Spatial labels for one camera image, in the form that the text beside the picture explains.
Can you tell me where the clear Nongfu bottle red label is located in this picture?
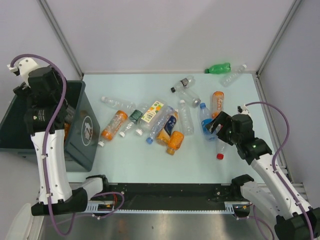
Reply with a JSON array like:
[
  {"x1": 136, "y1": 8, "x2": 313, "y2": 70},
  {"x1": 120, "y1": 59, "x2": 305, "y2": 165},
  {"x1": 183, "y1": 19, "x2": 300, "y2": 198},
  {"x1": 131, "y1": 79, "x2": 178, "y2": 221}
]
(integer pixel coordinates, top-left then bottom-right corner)
[{"x1": 215, "y1": 138, "x2": 227, "y2": 160}]

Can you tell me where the orange label bottle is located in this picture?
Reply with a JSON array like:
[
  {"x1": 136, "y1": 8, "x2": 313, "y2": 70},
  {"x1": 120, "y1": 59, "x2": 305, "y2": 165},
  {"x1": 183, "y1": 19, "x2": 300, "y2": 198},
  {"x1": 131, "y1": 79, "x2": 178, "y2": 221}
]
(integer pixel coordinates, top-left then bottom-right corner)
[
  {"x1": 98, "y1": 110, "x2": 128, "y2": 147},
  {"x1": 211, "y1": 91, "x2": 225, "y2": 119}
]

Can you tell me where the orange juice bottle gold cap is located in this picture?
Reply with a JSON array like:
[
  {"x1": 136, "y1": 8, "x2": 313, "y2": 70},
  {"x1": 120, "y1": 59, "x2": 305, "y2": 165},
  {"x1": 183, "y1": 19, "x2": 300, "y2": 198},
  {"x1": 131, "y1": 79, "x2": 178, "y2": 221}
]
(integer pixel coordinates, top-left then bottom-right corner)
[{"x1": 166, "y1": 131, "x2": 185, "y2": 156}]

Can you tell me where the yellow tea bottle blue label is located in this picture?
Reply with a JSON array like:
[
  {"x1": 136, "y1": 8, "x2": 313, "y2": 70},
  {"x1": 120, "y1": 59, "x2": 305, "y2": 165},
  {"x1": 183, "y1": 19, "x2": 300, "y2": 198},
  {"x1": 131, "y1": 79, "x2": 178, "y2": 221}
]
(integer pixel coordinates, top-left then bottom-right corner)
[{"x1": 155, "y1": 109, "x2": 179, "y2": 146}]

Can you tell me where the crushed clear bottle blue cap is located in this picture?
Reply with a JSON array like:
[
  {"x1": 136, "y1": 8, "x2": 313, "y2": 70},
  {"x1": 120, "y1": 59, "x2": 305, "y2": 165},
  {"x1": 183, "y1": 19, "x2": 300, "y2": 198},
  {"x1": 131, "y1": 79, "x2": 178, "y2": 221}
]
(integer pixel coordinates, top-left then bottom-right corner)
[{"x1": 146, "y1": 105, "x2": 174, "y2": 145}]

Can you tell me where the clear bottle dark green label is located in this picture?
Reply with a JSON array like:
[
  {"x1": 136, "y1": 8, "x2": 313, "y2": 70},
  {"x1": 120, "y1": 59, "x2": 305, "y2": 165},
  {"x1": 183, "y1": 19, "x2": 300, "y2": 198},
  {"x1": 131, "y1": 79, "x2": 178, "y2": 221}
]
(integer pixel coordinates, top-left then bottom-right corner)
[{"x1": 119, "y1": 103, "x2": 149, "y2": 138}]

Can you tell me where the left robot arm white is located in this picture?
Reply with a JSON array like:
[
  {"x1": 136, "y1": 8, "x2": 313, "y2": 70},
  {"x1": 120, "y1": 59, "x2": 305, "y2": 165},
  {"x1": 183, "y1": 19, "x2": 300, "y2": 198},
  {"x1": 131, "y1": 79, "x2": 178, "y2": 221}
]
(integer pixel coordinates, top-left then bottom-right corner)
[{"x1": 7, "y1": 53, "x2": 111, "y2": 217}]

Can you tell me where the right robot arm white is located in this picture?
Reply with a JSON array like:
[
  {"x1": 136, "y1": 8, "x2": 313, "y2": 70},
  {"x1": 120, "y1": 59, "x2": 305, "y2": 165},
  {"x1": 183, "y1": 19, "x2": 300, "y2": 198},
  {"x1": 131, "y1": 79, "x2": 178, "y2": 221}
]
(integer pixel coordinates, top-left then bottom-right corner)
[{"x1": 205, "y1": 111, "x2": 320, "y2": 240}]

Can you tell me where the dark green plastic bin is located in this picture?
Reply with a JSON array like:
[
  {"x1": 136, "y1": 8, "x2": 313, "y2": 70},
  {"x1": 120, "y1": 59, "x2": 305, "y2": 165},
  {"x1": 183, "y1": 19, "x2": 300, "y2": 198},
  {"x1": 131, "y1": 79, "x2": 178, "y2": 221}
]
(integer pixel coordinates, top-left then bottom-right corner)
[{"x1": 0, "y1": 79, "x2": 101, "y2": 173}]

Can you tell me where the clear bottle blue label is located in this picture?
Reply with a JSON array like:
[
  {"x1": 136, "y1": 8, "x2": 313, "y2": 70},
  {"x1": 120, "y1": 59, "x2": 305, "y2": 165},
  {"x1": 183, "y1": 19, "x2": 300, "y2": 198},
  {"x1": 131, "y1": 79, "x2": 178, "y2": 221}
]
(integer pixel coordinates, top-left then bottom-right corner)
[{"x1": 198, "y1": 102, "x2": 218, "y2": 142}]

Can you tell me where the tall clear bottle white cap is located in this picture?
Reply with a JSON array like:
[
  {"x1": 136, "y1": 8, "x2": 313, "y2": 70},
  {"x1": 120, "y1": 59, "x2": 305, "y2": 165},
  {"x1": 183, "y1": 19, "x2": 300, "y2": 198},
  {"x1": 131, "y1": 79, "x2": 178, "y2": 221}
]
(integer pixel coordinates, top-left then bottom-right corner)
[{"x1": 178, "y1": 100, "x2": 194, "y2": 136}]

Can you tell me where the clear bottle white cap back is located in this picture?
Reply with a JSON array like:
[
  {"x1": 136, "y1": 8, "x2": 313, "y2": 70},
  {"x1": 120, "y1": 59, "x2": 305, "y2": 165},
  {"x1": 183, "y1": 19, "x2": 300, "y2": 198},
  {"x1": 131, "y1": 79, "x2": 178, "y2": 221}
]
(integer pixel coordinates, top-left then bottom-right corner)
[{"x1": 219, "y1": 64, "x2": 247, "y2": 88}]

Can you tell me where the clear bottle silver cap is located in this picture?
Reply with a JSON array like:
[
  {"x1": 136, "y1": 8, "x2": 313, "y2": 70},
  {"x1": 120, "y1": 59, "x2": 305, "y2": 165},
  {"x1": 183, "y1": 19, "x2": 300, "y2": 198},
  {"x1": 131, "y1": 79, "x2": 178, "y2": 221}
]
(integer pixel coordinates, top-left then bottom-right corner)
[{"x1": 178, "y1": 88, "x2": 201, "y2": 108}]

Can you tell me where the green bottle at back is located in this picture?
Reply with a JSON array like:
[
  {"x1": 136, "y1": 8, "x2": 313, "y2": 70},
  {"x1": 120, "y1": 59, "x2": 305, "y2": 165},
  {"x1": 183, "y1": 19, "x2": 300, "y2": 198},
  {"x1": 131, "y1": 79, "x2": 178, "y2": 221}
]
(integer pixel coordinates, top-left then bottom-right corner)
[{"x1": 204, "y1": 62, "x2": 231, "y2": 75}]

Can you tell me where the clear bottle black cap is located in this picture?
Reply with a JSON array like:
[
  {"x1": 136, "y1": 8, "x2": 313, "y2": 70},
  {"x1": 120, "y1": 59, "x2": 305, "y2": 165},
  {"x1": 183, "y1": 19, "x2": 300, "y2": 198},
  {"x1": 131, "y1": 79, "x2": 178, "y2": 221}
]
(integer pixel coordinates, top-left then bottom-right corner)
[{"x1": 170, "y1": 75, "x2": 196, "y2": 93}]

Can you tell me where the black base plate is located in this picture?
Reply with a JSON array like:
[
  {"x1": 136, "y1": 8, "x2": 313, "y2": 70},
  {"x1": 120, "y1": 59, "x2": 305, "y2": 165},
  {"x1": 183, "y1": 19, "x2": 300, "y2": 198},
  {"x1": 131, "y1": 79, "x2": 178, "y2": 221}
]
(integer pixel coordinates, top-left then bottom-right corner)
[{"x1": 92, "y1": 183, "x2": 248, "y2": 211}]

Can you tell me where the white cable duct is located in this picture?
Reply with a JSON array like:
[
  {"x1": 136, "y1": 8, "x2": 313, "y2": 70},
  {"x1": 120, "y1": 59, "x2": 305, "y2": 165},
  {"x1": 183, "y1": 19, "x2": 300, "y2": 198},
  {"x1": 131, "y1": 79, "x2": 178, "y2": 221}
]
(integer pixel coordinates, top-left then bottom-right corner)
[{"x1": 83, "y1": 200, "x2": 116, "y2": 214}]

